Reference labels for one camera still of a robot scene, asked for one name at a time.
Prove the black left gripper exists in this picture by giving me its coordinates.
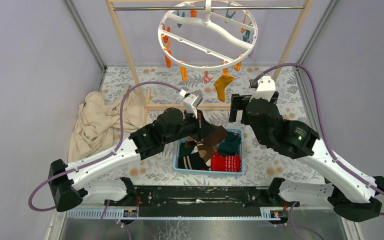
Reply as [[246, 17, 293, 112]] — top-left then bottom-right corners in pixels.
[[163, 108, 217, 146]]

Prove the brown striped sock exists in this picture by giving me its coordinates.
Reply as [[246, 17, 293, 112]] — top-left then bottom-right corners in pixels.
[[192, 141, 218, 165]]

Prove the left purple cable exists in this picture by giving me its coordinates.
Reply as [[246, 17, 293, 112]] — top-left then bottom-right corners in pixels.
[[28, 81, 183, 212]]

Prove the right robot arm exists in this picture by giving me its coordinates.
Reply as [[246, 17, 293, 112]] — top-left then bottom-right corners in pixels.
[[229, 92, 384, 223]]

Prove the tan brown sock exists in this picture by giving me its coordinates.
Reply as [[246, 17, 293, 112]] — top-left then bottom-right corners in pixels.
[[184, 136, 197, 149]]

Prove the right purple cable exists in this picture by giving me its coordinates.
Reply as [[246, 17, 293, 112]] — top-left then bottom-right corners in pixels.
[[251, 62, 384, 217]]

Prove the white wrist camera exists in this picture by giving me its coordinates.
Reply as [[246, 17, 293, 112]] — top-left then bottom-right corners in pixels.
[[249, 75, 276, 101], [179, 89, 203, 119]]

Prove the white round clip hanger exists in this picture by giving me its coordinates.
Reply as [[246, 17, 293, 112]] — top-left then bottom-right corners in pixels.
[[157, 0, 259, 72]]

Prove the wooden drying rack frame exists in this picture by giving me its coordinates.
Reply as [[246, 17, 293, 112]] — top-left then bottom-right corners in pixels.
[[106, 0, 313, 111]]

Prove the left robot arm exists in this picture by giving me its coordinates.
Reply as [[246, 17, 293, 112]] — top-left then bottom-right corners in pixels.
[[48, 107, 217, 212]]

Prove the dark teal sock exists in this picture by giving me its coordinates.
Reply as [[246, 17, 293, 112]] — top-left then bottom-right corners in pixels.
[[218, 131, 242, 157]]

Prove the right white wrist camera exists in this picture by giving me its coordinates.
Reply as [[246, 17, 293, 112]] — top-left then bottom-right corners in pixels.
[[249, 75, 276, 101]]

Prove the mustard yellow sock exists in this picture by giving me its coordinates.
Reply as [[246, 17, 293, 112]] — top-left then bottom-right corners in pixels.
[[213, 74, 235, 102]]

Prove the red patterned sock pair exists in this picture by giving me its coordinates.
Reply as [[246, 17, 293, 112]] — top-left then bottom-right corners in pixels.
[[210, 152, 242, 173]]

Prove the beige crumpled cloth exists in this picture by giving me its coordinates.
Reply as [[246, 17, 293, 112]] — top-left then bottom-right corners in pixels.
[[67, 90, 145, 163]]

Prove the light blue plastic basket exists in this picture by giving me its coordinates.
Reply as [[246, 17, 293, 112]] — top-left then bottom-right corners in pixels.
[[172, 128, 246, 177]]

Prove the dark green sock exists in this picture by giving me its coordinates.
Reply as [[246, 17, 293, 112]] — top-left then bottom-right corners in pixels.
[[178, 145, 194, 158]]

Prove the dark brown sock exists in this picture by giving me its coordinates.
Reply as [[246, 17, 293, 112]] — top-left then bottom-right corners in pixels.
[[202, 125, 228, 147]]

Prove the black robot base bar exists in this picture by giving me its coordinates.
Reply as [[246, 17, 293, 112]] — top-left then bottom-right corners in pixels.
[[104, 177, 293, 218]]

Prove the purple cable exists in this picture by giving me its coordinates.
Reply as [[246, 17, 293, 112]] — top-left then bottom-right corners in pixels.
[[251, 62, 384, 217], [28, 81, 183, 212]]

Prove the black sock with beige stripes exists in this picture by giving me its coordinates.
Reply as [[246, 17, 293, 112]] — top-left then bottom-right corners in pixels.
[[177, 152, 209, 171]]

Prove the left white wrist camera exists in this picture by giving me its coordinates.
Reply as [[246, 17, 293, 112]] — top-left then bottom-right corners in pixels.
[[179, 89, 203, 119]]

